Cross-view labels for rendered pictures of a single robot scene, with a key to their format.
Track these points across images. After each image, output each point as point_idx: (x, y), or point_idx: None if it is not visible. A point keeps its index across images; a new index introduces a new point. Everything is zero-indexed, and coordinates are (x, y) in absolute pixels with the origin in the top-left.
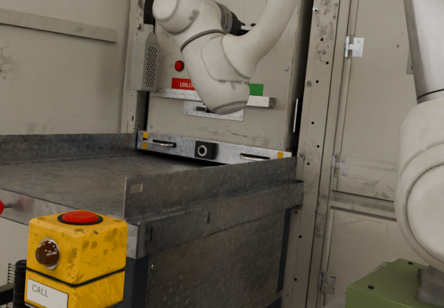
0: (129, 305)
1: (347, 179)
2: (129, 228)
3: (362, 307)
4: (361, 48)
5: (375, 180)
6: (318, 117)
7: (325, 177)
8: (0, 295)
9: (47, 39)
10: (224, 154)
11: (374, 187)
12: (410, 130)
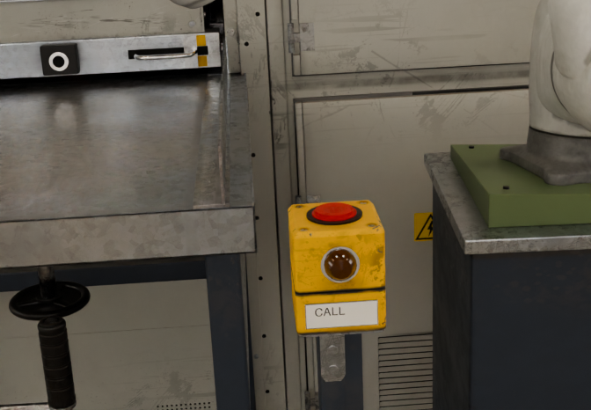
0: (241, 316)
1: (314, 54)
2: (238, 214)
3: (509, 212)
4: None
5: (354, 47)
6: None
7: (276, 58)
8: None
9: None
10: (98, 59)
11: (354, 57)
12: (587, 9)
